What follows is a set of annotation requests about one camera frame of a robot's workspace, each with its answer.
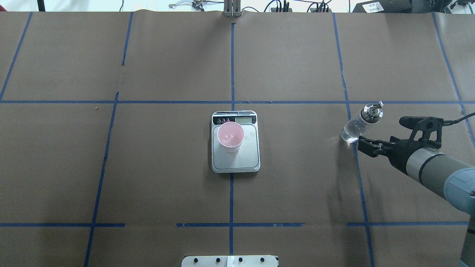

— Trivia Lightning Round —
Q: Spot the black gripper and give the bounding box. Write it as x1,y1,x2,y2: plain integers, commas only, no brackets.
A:
358,135,415,171

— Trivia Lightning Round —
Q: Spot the pink plastic cup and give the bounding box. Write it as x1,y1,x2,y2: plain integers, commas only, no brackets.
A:
217,122,245,153

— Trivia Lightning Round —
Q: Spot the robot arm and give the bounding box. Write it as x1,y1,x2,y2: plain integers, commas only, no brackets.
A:
358,136,475,267

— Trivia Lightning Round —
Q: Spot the silver digital kitchen scale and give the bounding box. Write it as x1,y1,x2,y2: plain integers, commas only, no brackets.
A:
210,110,260,174

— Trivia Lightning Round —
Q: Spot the black box with label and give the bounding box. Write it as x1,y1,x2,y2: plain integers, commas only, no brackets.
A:
351,0,413,13

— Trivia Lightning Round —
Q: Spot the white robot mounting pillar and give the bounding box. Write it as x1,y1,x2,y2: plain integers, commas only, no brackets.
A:
181,255,279,267

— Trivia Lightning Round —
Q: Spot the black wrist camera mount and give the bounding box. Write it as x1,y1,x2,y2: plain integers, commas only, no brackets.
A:
399,116,444,149

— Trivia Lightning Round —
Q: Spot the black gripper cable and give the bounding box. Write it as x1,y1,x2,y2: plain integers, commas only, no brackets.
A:
443,111,475,125

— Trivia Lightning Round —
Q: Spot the aluminium frame post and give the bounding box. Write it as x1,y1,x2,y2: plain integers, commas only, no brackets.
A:
223,0,242,17

